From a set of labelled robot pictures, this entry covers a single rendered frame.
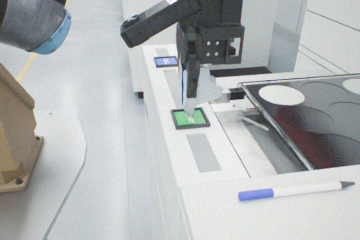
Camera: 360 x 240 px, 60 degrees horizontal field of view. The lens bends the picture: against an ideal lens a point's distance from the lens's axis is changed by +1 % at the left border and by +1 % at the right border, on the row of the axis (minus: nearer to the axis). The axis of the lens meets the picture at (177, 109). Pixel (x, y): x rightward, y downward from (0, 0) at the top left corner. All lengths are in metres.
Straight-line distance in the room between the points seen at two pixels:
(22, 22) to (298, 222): 0.59
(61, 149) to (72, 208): 1.05
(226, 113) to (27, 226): 0.41
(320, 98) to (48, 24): 0.61
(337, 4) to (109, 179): 1.39
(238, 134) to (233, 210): 0.29
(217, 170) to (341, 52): 0.79
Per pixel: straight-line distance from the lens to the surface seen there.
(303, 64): 1.31
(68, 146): 0.73
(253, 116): 0.77
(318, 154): 0.59
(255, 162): 0.57
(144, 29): 0.42
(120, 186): 1.81
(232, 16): 0.45
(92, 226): 1.65
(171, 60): 0.74
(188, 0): 0.42
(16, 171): 0.65
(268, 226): 0.36
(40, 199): 0.62
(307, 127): 0.66
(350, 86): 0.87
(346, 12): 1.12
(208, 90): 0.47
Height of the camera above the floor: 1.23
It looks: 30 degrees down
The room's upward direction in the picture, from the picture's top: straight up
